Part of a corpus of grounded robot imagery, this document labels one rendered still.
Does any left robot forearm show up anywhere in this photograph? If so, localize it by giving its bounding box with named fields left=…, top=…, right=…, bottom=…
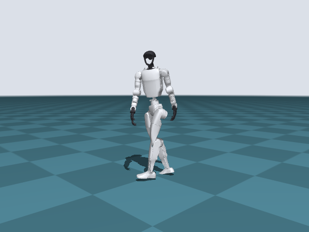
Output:
left=168, top=87, right=177, bottom=108

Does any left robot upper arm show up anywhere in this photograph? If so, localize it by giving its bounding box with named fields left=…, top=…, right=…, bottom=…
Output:
left=159, top=69, right=173, bottom=94

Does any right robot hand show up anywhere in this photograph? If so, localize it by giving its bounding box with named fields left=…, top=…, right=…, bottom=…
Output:
left=130, top=107, right=136, bottom=126

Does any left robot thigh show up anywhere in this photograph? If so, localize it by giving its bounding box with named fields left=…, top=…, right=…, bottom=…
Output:
left=150, top=108, right=168, bottom=146

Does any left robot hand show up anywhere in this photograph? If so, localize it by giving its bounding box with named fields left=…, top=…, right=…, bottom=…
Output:
left=171, top=105, right=177, bottom=121

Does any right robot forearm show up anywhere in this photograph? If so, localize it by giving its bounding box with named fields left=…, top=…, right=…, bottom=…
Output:
left=130, top=94, right=139, bottom=111

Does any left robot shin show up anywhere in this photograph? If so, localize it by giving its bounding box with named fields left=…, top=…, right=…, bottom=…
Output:
left=147, top=140, right=161, bottom=174

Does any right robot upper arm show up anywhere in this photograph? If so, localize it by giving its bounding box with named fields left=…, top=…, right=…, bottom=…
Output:
left=133, top=72, right=141, bottom=96

